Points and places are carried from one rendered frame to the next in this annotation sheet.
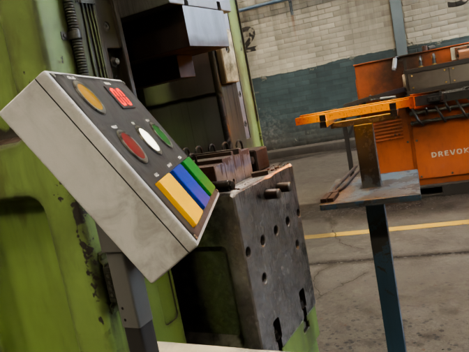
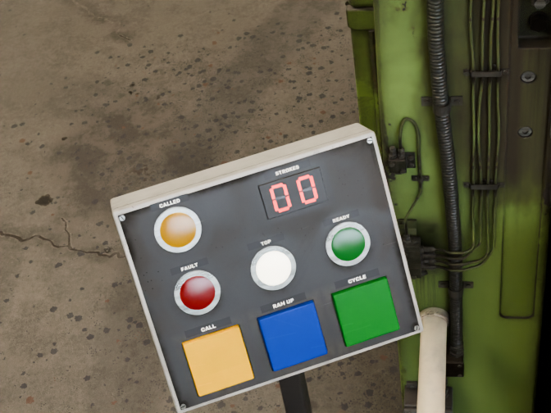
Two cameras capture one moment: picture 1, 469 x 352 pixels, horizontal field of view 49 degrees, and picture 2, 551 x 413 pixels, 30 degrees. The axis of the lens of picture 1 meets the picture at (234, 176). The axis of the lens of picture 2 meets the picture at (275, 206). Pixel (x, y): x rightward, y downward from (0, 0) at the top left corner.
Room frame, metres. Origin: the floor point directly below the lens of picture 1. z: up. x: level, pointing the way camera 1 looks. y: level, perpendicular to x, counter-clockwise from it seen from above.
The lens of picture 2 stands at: (0.59, -0.72, 2.06)
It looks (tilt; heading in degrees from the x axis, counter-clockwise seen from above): 45 degrees down; 76
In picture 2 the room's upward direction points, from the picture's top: 11 degrees counter-clockwise
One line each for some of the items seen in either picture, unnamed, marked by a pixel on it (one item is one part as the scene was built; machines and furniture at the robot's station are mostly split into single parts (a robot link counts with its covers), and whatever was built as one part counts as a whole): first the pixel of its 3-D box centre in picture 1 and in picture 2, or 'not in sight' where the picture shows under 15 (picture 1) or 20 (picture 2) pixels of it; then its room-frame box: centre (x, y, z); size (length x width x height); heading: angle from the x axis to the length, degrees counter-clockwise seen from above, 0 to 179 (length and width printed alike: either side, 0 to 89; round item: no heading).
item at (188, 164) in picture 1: (196, 177); (365, 310); (0.88, 0.07, 1.01); 0.07 x 0.05 x 0.07; 176
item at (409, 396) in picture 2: not in sight; (428, 409); (1.06, 0.28, 0.36); 0.09 x 0.07 x 0.12; 151
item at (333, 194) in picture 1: (345, 180); not in sight; (1.83, -0.40, 0.77); 0.60 x 0.04 x 0.01; 155
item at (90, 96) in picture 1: (89, 97); (178, 229); (0.69, 0.17, 1.16); 0.05 x 0.03 x 0.04; 151
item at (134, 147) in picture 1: (132, 146); (197, 292); (0.68, 0.13, 1.09); 0.05 x 0.03 x 0.04; 151
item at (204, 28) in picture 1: (142, 45); not in sight; (1.42, 0.18, 1.32); 0.42 x 0.20 x 0.10; 61
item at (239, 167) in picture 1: (169, 174); not in sight; (1.42, 0.18, 0.96); 0.42 x 0.20 x 0.09; 61
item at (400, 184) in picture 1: (373, 188); not in sight; (1.68, -0.45, 0.75); 0.40 x 0.30 x 0.02; 160
